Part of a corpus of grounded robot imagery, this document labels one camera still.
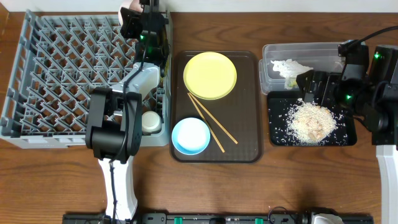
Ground pink bowl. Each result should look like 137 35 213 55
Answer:
118 0 144 26

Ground white green cup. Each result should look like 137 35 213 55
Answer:
142 111 162 134

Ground light blue bowl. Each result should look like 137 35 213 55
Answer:
172 118 211 156

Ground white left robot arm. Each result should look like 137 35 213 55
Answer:
85 1 172 223

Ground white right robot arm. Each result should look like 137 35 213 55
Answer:
296 41 397 223

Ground rice food waste pile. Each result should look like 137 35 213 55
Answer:
289 100 336 143

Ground crumpled white paper waste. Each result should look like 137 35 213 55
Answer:
271 59 313 90

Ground grey plastic dishwasher rack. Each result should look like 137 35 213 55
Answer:
0 8 172 149

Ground clear plastic bin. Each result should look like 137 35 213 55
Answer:
259 42 344 95

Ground black tray bin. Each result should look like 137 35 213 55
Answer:
267 91 357 146

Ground yellow plate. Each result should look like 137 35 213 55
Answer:
183 52 237 100

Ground wooden chopstick right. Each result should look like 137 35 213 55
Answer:
187 93 238 144

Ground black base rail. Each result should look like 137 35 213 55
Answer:
62 207 374 224

